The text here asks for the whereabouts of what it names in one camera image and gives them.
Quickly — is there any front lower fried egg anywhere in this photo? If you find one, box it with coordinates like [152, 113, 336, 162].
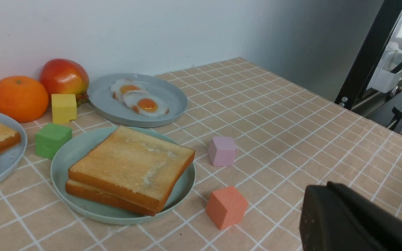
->
[122, 90, 170, 117]

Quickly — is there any green round plate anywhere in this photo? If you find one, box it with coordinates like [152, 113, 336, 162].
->
[51, 127, 196, 225]

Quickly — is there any orange fruit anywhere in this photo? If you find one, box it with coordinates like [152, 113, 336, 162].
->
[0, 76, 50, 123]

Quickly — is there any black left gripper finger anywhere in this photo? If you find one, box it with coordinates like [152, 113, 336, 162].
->
[299, 181, 402, 251]

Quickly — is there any orange-red cube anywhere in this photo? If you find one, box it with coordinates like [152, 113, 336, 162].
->
[206, 186, 249, 230]

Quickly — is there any black metal frame post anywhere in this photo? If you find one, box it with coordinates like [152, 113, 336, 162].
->
[334, 0, 402, 109]

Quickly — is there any fried egg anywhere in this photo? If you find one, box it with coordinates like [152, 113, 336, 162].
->
[110, 78, 146, 102]
[122, 90, 170, 117]

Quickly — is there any rear fried egg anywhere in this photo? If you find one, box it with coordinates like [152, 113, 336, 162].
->
[110, 78, 146, 102]

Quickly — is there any yellow cube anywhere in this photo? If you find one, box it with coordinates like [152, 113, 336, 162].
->
[51, 94, 77, 124]

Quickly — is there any pink cube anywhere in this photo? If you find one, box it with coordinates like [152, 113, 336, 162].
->
[207, 136, 237, 167]

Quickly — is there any blue plate with eggs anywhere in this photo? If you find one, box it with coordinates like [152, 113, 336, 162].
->
[87, 73, 188, 128]

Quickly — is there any red yellow apple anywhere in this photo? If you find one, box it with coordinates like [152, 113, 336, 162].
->
[39, 58, 89, 107]

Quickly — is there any blue plate with bread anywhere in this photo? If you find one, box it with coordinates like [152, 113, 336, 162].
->
[0, 113, 28, 183]

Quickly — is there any green cube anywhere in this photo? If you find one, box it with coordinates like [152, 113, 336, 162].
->
[35, 123, 72, 159]

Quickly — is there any white box background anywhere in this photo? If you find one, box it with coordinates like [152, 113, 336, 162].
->
[367, 50, 402, 93]

